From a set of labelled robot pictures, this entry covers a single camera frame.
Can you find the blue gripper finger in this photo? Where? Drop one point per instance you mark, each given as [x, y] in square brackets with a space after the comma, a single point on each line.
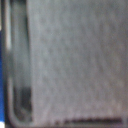
[1, 90]

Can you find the black air fryer drawer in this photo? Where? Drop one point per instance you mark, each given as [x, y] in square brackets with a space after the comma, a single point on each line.
[76, 60]

